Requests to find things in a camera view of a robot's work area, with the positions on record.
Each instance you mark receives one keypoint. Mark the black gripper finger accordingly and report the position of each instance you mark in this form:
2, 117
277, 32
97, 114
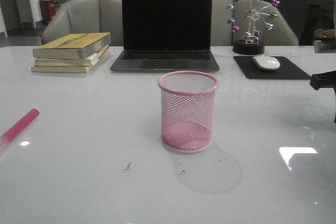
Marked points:
323, 80

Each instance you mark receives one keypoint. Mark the pink highlighter pen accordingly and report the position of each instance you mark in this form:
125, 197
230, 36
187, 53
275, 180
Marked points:
18, 127

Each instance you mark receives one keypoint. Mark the pink mesh pen holder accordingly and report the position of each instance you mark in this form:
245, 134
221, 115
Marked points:
187, 106

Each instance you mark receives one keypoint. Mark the black mouse pad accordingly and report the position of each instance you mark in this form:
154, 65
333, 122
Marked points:
287, 70

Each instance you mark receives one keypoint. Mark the white computer mouse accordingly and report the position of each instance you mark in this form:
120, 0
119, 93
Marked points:
266, 62

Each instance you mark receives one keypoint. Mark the ferris wheel desk toy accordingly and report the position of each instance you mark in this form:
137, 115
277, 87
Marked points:
250, 43

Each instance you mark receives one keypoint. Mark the right grey armchair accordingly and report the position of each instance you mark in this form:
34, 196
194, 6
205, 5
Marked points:
228, 26

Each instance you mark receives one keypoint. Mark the grey armchair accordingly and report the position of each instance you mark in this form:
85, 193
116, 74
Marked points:
86, 16
228, 26

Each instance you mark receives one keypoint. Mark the grey open laptop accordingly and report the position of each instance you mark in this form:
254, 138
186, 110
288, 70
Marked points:
166, 35

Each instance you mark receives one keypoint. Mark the middle cream book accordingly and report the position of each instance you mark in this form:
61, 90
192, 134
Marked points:
89, 61

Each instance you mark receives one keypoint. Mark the left grey armchair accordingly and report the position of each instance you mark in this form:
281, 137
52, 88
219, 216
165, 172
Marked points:
86, 16

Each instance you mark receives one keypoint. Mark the top yellow book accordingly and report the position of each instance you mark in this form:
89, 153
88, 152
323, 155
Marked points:
73, 46

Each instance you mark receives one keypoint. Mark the yellow book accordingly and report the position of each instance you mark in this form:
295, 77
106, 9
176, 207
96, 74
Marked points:
73, 46
71, 69

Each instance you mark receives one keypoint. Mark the bottom yellow book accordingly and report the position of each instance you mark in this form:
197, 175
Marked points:
71, 69

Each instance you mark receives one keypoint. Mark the red bin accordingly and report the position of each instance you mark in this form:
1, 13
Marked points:
48, 10

